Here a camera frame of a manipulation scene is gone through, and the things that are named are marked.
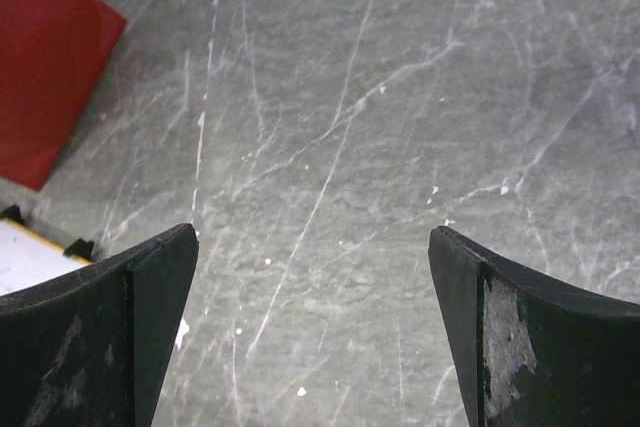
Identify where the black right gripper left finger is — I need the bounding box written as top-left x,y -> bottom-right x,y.
1,223 -> 199,426

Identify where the small whiteboard yellow frame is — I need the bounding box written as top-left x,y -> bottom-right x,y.
0,205 -> 95,296

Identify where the red paper bag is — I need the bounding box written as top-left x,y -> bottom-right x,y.
1,0 -> 126,191

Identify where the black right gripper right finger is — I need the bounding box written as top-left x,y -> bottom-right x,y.
428,226 -> 639,426

